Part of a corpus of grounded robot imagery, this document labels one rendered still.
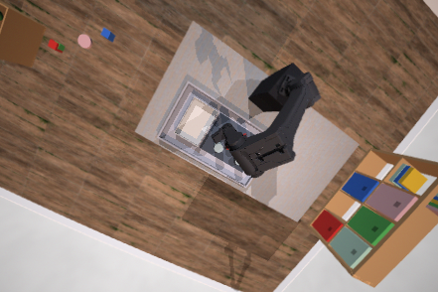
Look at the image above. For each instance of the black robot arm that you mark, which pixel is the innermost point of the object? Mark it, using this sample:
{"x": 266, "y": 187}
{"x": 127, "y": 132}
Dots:
{"x": 258, "y": 153}

